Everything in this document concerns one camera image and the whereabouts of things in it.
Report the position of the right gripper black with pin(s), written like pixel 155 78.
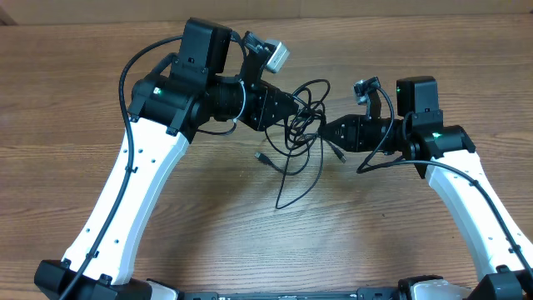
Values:
pixel 354 141

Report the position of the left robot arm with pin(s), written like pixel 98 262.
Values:
pixel 216 74

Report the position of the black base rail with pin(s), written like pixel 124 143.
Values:
pixel 291 296

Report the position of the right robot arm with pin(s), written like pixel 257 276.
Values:
pixel 446 158

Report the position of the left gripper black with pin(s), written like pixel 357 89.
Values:
pixel 263 116

